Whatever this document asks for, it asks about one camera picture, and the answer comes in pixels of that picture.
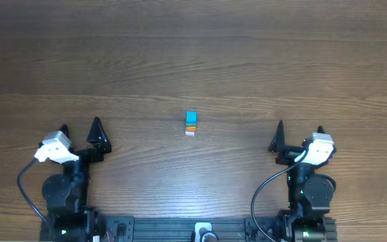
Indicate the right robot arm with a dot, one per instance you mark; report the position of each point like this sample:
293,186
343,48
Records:
314,193

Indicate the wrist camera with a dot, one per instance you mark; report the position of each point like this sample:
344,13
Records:
55,149
319,149

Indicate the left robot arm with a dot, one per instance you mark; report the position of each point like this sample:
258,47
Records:
59,193

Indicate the white cube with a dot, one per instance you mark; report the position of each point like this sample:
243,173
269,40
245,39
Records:
189,133

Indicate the blue cube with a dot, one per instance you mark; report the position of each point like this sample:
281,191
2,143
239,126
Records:
191,117

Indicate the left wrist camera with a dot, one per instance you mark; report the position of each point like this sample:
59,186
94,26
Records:
55,149

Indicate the green cube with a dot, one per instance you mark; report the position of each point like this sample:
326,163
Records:
191,125

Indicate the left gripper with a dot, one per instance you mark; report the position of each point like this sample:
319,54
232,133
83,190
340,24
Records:
89,156

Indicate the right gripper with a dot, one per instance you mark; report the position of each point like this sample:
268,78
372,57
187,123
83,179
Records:
289,155

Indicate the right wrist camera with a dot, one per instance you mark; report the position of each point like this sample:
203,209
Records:
319,149

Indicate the mounting rail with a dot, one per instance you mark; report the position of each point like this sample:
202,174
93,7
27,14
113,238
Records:
166,228

